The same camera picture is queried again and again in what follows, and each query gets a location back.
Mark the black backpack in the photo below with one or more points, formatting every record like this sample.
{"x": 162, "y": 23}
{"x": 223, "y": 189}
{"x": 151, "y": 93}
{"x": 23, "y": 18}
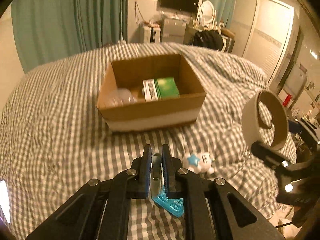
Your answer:
{"x": 208, "y": 39}

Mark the white star plush toy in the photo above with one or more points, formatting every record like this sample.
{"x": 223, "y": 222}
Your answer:
{"x": 199, "y": 162}

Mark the white oval vanity mirror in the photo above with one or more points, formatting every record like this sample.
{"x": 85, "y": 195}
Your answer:
{"x": 206, "y": 14}

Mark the blue plastic package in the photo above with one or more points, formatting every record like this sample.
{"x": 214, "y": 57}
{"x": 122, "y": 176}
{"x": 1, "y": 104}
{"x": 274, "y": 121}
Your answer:
{"x": 174, "y": 206}

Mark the green curtain left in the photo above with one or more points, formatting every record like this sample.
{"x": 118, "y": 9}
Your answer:
{"x": 49, "y": 30}

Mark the brown cardboard box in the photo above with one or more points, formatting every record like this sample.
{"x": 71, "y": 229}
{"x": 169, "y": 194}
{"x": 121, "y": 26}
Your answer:
{"x": 145, "y": 115}

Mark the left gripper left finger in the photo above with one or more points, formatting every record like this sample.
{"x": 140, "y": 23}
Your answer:
{"x": 100, "y": 209}

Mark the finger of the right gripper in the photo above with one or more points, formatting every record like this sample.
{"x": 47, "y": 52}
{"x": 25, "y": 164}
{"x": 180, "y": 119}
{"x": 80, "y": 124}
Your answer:
{"x": 271, "y": 158}
{"x": 299, "y": 127}

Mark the clear bottle red label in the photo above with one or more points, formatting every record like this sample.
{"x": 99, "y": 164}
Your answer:
{"x": 119, "y": 97}

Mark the white smartphone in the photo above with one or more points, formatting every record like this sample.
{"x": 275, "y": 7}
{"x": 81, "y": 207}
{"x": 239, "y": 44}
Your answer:
{"x": 4, "y": 200}

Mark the grey small refrigerator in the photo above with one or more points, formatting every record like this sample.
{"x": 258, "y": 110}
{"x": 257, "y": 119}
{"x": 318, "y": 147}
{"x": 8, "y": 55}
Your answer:
{"x": 173, "y": 30}

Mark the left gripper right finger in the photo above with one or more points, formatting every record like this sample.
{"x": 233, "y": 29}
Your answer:
{"x": 213, "y": 209}

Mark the grey checked bed quilt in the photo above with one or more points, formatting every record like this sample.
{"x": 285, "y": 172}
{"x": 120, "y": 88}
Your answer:
{"x": 53, "y": 139}

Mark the white louvred wardrobe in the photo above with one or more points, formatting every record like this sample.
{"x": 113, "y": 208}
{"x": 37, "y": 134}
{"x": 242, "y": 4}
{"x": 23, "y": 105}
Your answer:
{"x": 263, "y": 31}

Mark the black wall television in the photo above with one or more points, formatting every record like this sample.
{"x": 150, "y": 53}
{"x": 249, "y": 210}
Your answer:
{"x": 189, "y": 6}

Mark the grey tape roll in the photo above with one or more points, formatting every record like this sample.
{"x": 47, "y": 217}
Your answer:
{"x": 264, "y": 111}

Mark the white drawer cabinet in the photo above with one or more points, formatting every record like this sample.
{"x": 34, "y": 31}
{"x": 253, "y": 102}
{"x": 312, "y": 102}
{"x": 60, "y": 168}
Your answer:
{"x": 150, "y": 34}

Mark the green white medicine box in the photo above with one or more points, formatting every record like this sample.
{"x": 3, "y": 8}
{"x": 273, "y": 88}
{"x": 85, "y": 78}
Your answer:
{"x": 159, "y": 89}

